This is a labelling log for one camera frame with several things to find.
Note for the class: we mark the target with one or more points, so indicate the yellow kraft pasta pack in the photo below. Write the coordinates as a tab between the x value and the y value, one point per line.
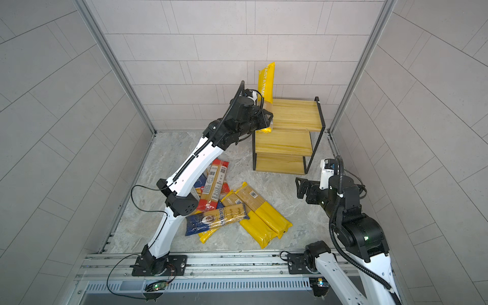
252	223
263	209

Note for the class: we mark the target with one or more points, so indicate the red spaghetti pack top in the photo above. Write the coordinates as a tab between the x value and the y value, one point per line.
212	189

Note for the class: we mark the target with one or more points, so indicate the yellow pastatime pasta pack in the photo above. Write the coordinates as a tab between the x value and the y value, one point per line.
203	237

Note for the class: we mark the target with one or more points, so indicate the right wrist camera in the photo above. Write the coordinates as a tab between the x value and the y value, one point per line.
328	170

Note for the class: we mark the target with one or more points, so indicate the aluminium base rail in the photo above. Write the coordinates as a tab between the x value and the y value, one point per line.
198	265

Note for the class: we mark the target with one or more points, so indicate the blue clear spaghetti pack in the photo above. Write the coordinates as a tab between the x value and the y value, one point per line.
213	219

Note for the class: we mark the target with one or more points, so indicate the yellow pasta pack wholewheat spaghetti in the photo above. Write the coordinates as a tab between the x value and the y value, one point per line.
265	85

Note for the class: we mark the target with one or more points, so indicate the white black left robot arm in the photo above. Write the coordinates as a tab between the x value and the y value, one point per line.
177	188

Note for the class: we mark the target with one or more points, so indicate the circuit board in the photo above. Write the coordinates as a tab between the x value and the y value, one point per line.
319	286
158	286

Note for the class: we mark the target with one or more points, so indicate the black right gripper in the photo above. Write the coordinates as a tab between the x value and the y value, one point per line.
310	196

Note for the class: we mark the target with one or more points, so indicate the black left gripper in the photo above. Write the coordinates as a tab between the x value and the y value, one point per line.
259	115

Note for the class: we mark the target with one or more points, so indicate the left circuit board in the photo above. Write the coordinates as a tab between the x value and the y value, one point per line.
158	286

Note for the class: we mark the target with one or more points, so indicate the right circuit board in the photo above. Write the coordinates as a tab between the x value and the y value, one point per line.
319	286

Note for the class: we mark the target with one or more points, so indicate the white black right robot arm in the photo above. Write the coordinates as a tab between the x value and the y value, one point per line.
357	266

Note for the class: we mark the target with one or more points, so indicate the dark blue pasta box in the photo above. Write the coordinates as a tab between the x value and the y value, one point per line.
200	182

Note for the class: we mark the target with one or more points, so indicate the wooden shelf black metal frame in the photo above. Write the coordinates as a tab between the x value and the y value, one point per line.
292	142

